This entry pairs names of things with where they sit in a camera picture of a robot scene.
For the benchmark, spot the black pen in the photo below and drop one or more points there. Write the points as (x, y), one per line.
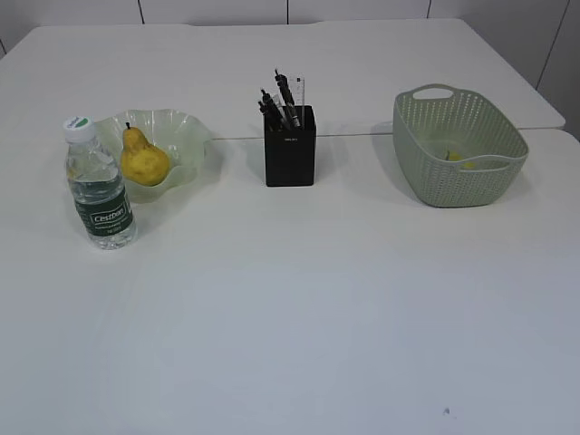
(269, 101)
(271, 121)
(283, 85)

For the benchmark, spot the clear plastic water bottle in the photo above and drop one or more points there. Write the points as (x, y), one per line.
(97, 186)

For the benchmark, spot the green woven plastic basket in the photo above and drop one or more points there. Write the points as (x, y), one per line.
(423, 128)

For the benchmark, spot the yellow white waste paper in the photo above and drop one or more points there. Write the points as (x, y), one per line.
(466, 159)

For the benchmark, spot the yellow pear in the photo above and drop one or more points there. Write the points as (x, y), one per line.
(142, 162)

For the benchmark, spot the black square pen holder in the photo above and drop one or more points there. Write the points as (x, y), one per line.
(290, 154)

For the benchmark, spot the clear plastic ruler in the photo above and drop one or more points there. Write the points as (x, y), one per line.
(300, 98)

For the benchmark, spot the pale green glass plate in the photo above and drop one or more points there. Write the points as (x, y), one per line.
(182, 136)

